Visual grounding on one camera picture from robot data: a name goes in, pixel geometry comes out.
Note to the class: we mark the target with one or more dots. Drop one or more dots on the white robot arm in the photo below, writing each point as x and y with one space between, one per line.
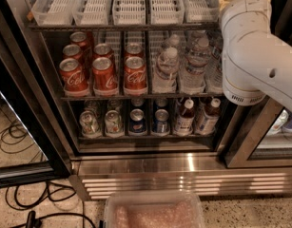
255 62

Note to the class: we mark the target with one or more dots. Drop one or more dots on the second row right cola can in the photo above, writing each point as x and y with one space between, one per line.
134 50

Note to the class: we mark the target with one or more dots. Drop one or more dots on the second row cola can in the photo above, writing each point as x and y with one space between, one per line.
103 50
75 52
134 50

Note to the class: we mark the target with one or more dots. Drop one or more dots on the front right cola can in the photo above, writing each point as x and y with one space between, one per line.
135 76

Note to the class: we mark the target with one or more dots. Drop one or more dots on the second row middle cola can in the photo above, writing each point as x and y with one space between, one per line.
103 50

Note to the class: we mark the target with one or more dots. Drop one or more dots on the blue can behind door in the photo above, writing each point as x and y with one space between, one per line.
287 127

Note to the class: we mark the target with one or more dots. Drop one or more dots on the right fridge door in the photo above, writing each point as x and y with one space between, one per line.
249 145

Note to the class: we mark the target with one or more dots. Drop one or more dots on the right blue pepsi can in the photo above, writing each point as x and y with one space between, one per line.
160 122

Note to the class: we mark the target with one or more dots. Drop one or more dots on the blue pepsi can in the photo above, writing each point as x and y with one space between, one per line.
137 122
160 122

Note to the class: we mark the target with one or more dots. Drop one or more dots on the front middle cola can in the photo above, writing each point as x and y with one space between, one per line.
105 80

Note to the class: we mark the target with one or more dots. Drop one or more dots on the back left cola can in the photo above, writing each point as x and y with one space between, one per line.
80 39

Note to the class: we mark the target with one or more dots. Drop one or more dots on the left blue pepsi can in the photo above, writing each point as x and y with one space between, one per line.
137 122

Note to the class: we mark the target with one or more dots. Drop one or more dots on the second row left cola can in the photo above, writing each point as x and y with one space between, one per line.
75 52

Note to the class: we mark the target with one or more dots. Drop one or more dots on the right silver green can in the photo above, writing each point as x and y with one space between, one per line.
114 124

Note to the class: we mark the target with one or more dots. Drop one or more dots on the silver green can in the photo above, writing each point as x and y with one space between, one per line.
114 124
89 125

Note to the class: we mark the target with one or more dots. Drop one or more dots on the front left cola can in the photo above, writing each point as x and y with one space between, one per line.
73 75

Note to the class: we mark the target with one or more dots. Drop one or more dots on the left silver green can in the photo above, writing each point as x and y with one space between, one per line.
89 125

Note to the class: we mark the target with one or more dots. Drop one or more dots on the steel fridge base grille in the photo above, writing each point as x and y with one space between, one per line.
96 178

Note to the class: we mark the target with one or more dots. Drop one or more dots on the open glass fridge door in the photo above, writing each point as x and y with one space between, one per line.
28 153

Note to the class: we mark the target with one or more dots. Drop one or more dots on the back left water bottle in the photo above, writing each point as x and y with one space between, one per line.
172 42

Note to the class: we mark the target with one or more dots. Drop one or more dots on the water bottle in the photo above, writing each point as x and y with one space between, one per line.
172 42
213 71
165 71
192 74

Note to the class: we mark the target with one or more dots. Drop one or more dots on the front right water bottle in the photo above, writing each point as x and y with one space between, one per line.
213 71

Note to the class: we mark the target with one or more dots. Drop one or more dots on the front middle water bottle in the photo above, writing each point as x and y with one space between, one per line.
192 74

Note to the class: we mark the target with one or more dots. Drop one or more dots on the clear tray middle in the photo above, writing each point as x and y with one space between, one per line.
129 12

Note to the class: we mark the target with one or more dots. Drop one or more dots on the front left water bottle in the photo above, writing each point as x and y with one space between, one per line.
165 71

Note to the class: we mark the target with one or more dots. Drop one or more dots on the right tea bottle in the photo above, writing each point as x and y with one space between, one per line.
208 117

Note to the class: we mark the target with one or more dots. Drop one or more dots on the tea bottle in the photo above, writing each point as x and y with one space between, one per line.
184 118
208 117

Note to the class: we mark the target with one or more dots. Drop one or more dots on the left tea bottle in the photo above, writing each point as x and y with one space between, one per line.
184 118

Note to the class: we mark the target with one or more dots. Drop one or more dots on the clear tray far left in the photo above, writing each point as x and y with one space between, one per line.
53 12

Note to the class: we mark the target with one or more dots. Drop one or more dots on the clear plastic bin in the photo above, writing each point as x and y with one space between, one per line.
154 209

